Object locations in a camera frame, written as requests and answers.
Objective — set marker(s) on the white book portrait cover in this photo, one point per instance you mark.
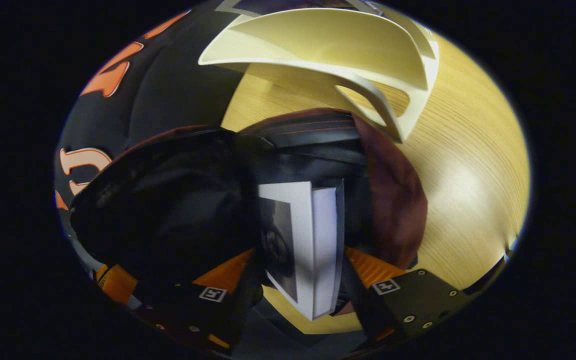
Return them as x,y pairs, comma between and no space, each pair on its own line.
300,240

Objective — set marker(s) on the black backdrop cloth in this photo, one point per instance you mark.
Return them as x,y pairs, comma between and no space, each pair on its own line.
168,90

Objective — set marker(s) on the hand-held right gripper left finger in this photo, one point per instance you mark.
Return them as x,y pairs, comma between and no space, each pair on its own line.
249,305

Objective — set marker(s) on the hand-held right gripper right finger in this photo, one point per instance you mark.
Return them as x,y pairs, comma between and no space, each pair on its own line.
363,305

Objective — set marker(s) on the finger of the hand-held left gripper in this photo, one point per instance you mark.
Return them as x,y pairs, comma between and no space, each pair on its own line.
118,285

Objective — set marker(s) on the maroon schoolbag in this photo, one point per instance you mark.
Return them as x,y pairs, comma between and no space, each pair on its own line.
393,200

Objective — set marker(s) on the white bookshelf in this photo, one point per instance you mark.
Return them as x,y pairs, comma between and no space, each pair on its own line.
328,45

